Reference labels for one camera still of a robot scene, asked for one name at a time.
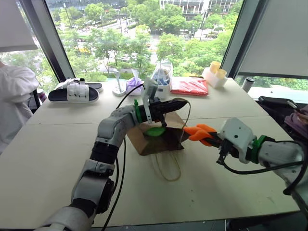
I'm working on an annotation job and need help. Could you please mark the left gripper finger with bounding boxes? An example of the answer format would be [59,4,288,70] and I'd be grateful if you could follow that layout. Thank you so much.
[165,105,187,114]
[165,98,189,107]

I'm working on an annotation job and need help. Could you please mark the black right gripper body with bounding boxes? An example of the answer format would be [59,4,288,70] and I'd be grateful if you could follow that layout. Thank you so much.
[216,138,239,165]

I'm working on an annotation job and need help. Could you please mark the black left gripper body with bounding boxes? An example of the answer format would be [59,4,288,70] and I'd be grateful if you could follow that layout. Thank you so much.
[148,97,167,122]

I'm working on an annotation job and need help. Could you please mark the orange plush toy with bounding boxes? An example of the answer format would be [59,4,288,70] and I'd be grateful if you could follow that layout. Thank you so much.
[182,123,217,147]

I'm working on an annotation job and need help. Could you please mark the brown paper bag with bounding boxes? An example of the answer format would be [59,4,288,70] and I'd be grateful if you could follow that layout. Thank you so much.
[126,98,192,182]

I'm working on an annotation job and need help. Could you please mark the green plush toy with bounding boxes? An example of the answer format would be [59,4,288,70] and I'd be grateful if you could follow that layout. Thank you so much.
[143,127,167,138]

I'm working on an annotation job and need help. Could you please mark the clear plastic bag with items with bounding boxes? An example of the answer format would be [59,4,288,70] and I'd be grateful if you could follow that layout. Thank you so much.
[150,60,174,87]

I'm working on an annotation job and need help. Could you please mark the black bag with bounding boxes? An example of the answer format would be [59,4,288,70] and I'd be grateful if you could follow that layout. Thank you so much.
[257,95,308,143]

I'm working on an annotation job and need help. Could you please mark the white box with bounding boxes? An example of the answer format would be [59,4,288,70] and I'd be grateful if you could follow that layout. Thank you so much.
[155,81,173,100]

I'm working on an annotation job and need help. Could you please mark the green left wrist clamp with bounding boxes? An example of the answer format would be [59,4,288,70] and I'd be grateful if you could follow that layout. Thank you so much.
[133,99,142,125]

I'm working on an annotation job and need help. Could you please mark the green wrist clamp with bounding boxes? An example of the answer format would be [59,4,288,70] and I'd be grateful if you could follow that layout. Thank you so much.
[133,99,142,125]
[251,134,267,165]

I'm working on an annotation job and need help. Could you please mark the red packet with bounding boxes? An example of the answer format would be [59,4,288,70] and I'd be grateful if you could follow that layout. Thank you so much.
[170,77,209,97]

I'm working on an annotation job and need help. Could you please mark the green right wrist clamp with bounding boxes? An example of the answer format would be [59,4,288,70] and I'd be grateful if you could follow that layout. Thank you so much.
[251,134,267,165]

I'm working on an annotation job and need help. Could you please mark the purple pouch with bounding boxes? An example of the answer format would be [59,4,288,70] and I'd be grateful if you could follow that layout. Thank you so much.
[126,77,145,96]

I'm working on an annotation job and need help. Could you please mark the white desk stand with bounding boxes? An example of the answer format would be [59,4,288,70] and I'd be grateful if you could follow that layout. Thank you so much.
[112,69,127,97]

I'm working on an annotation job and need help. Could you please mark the white cup holder block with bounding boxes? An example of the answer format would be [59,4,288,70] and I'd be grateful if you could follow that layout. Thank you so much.
[202,67,228,89]

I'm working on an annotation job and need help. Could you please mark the grey tumbler with dark lid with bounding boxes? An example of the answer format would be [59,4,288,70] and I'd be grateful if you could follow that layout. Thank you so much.
[241,77,256,93]

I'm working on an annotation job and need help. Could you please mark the purple cloth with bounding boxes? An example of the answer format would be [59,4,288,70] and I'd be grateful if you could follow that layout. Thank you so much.
[283,111,308,136]

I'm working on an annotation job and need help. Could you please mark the small pink cup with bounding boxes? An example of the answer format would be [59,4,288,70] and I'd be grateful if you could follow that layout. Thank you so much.
[36,88,49,103]

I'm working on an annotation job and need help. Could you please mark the grey roller blind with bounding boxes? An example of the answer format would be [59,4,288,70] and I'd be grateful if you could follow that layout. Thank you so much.
[0,0,39,53]
[237,0,308,79]

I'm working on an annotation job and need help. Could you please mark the person in white shirt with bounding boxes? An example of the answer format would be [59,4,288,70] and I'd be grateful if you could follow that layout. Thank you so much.
[0,61,40,154]

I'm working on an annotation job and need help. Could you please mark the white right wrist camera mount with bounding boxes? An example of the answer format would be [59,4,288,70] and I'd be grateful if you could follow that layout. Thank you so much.
[217,117,257,165]

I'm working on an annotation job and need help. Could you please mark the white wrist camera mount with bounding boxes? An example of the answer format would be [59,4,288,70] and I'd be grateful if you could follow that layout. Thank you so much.
[141,77,159,124]
[217,117,257,165]

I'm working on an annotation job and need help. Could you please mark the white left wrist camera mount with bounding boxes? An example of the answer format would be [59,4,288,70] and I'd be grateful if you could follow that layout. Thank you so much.
[141,77,159,124]

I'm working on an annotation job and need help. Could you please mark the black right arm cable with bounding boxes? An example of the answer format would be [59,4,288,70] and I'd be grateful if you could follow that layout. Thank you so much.
[216,141,308,196]

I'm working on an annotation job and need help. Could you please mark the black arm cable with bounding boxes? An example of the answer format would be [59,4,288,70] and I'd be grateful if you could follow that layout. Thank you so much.
[101,82,145,231]
[216,141,308,196]

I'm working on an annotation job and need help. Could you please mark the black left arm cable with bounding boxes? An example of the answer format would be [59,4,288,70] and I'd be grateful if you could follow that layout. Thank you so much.
[101,82,145,231]

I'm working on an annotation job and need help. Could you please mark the dark slipper with white strap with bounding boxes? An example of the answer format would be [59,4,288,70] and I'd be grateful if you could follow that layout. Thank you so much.
[48,83,100,104]
[56,77,104,93]

